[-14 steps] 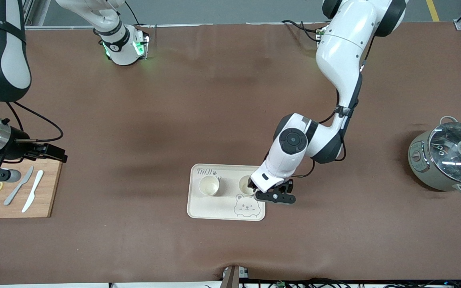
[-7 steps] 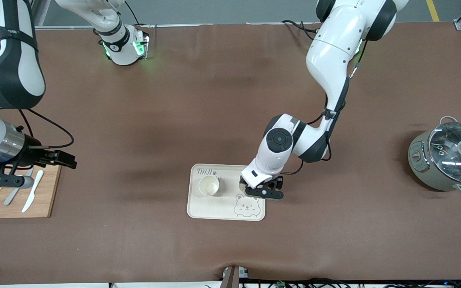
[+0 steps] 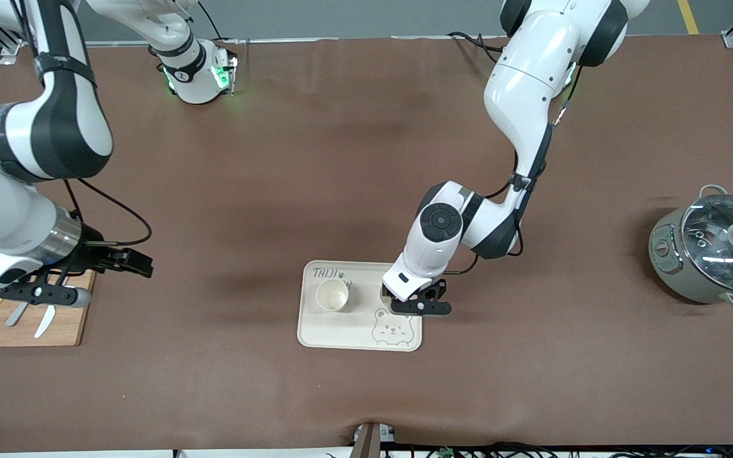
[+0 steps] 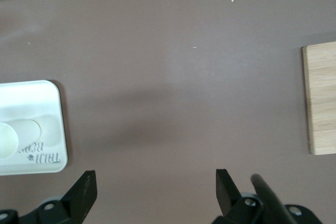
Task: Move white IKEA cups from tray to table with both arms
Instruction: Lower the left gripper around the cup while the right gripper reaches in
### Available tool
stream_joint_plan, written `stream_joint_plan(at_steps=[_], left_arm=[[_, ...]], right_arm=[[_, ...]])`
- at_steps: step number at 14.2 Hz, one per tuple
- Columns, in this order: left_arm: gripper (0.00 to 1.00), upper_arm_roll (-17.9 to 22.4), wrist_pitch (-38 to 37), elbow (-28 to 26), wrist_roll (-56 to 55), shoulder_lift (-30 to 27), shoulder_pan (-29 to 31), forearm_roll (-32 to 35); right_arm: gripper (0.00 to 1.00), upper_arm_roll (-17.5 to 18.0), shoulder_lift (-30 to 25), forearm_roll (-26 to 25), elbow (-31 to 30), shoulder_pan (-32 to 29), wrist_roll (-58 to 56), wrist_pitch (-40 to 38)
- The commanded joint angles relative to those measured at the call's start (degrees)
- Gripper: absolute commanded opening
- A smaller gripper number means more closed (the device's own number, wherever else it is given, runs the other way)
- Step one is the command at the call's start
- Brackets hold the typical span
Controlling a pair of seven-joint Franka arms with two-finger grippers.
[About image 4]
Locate wooden cutting board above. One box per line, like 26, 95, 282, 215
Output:
301, 41, 336, 155

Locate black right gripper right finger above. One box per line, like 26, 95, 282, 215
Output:
212, 168, 263, 224

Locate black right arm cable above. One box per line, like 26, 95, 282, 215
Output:
250, 173, 299, 224

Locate cream bear print tray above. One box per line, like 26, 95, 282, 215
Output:
0, 79, 68, 176

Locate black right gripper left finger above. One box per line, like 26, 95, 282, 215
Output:
23, 170, 98, 224

